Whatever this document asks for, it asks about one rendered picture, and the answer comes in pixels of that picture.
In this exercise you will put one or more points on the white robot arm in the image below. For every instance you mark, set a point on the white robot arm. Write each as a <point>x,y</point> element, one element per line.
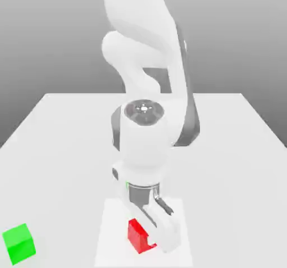
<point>143,142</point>

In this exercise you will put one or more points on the small red cube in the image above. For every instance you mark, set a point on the small red cube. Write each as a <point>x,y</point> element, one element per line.
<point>137,235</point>

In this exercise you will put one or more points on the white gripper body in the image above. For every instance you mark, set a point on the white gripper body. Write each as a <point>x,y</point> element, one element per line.
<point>167,232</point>

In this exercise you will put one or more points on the small green cube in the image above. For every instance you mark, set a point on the small green cube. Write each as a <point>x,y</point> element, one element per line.
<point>19,244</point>

